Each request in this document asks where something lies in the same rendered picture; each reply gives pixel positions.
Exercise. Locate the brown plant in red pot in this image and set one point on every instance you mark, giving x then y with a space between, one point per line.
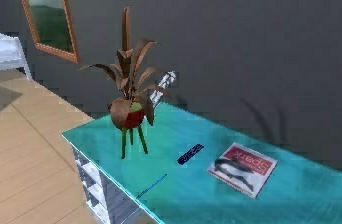
128 111

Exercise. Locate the thin blue pen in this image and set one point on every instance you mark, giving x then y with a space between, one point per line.
151 186

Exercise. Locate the teal topped white desk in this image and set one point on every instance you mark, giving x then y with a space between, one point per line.
192 193

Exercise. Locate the dark blue remote control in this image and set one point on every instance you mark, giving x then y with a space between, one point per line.
190 154

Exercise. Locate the red and white magazine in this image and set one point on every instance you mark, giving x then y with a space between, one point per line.
242 169

